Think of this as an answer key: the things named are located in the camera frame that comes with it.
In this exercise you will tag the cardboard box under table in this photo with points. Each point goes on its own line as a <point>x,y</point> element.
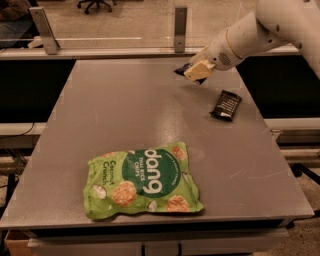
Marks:
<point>17,244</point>

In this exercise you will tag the metal bracket post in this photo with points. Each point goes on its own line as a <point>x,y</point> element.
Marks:
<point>180,23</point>
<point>41,21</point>

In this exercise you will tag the green dang rice chips bag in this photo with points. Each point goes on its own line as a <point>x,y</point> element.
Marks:
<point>154,180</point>

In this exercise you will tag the middle metal bracket post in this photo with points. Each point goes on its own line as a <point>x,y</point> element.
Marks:
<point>180,23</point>

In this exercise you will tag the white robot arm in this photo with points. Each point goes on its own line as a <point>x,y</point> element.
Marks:
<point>272,24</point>

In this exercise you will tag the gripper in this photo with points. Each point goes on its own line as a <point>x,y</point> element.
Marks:
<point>219,55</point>

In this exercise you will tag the black rxbar chocolate bar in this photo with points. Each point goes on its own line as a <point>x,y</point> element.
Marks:
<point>226,106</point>

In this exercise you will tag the left metal bracket post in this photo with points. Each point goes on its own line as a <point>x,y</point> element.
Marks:
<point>41,21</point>

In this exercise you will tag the black office chair base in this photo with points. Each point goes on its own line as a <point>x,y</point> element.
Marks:
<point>91,3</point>

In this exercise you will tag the metal rail behind table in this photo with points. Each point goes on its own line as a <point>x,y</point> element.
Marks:
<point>95,53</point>

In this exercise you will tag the seated person in background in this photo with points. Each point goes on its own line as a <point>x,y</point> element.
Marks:
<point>15,20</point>

